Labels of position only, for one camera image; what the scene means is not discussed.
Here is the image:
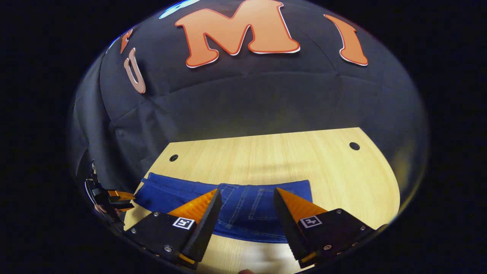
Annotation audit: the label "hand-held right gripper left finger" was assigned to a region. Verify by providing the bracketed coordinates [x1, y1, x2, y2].
[125, 188, 223, 267]

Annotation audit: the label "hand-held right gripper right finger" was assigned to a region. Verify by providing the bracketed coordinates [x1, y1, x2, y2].
[273, 187, 381, 269]

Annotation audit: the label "blue denim jeans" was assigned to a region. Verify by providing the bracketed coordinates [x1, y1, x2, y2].
[134, 172, 313, 244]

